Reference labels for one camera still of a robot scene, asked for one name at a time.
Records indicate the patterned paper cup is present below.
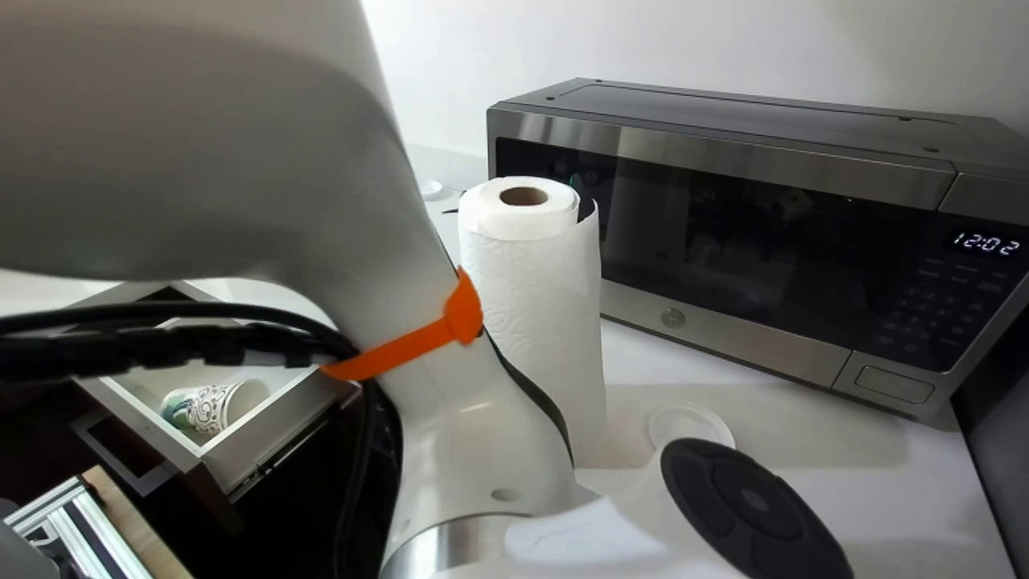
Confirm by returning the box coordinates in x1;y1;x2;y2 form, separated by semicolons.
159;376;269;444

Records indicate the orange cable clamp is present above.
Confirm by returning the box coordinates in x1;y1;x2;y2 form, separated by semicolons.
317;267;490;386

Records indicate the stainless steel microwave oven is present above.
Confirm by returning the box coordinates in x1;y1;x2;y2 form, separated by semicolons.
481;73;1029;424

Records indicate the white paper towel roll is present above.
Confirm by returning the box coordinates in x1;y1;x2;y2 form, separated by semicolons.
458;175;612;470

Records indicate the wooden platform board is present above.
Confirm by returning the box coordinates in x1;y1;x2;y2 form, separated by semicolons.
78;463;198;579

